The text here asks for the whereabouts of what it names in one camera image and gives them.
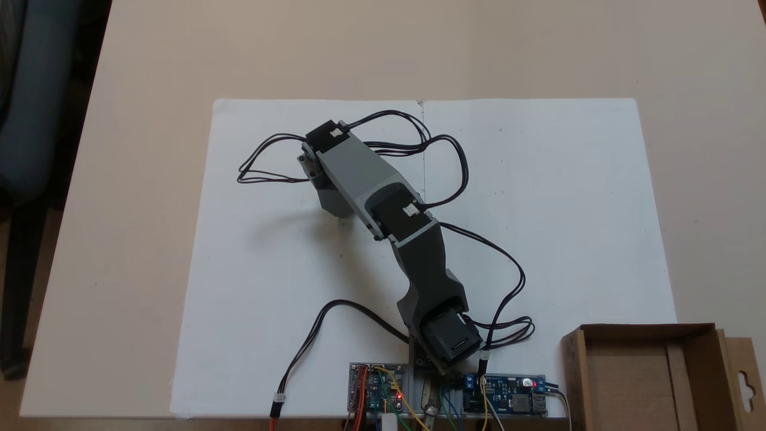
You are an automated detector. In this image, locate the black forearm wire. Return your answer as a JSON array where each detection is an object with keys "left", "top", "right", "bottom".
[{"left": 346, "top": 109, "right": 469, "bottom": 211}]

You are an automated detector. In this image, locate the brown cardboard box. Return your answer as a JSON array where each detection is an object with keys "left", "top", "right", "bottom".
[{"left": 561, "top": 323, "right": 766, "bottom": 431}]

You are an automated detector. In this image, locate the metal clamp screw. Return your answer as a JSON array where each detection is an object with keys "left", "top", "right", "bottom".
[{"left": 421, "top": 377, "right": 441, "bottom": 431}]

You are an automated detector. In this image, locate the grey circuit board with wires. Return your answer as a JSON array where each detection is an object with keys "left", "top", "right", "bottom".
[{"left": 348, "top": 362, "right": 409, "bottom": 415}]

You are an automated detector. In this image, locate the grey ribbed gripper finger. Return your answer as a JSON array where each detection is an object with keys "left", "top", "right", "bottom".
[{"left": 317, "top": 181, "right": 363, "bottom": 218}]

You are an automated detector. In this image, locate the black elbow wire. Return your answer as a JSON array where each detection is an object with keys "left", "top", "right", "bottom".
[{"left": 439, "top": 222, "right": 536, "bottom": 361}]

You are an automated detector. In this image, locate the black gripper motor wire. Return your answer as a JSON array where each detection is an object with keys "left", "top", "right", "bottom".
[{"left": 236, "top": 132, "right": 313, "bottom": 184}]

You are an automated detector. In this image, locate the red wire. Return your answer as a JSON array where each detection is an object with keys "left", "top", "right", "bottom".
[{"left": 353, "top": 366, "right": 368, "bottom": 431}]

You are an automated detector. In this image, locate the blue circuit board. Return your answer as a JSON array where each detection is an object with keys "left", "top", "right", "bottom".
[{"left": 463, "top": 374, "right": 549, "bottom": 417}]

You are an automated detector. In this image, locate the dark office chair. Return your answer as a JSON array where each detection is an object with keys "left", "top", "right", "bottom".
[{"left": 0, "top": 0, "right": 112, "bottom": 381}]

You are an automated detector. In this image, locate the white paper sheet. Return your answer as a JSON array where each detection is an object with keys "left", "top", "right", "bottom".
[
  {"left": 169, "top": 99, "right": 425, "bottom": 418},
  {"left": 421, "top": 98, "right": 678, "bottom": 418}
]

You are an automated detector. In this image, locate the yellow wire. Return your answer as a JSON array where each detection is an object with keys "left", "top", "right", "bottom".
[{"left": 374, "top": 366, "right": 427, "bottom": 430}]

